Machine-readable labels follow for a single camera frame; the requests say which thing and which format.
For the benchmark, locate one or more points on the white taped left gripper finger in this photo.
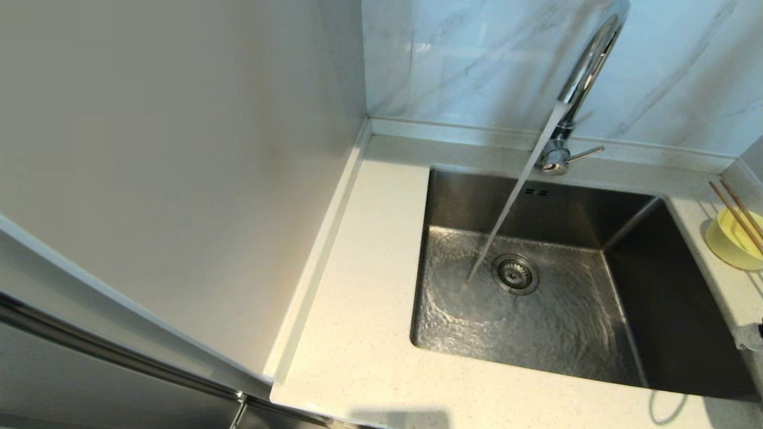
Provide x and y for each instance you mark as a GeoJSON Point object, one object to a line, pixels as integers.
{"type": "Point", "coordinates": [750, 338]}

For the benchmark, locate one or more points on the yellow plastic bowl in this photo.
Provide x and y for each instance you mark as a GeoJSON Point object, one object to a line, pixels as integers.
{"type": "Point", "coordinates": [728, 244]}

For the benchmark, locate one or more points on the wooden chopstick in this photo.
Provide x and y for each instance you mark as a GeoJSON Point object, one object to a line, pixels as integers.
{"type": "Point", "coordinates": [742, 205]}
{"type": "Point", "coordinates": [736, 217]}

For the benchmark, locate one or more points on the chrome gooseneck faucet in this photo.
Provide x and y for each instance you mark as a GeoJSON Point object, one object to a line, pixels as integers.
{"type": "Point", "coordinates": [590, 59]}

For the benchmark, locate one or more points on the stainless steel sink basin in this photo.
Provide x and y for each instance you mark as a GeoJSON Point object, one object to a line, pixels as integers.
{"type": "Point", "coordinates": [536, 345]}

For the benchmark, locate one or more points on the round metal drain strainer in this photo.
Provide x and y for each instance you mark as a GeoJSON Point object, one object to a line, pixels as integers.
{"type": "Point", "coordinates": [515, 274]}

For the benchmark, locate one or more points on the tall cabinet with grey door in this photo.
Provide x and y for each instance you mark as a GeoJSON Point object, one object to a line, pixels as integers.
{"type": "Point", "coordinates": [149, 179]}

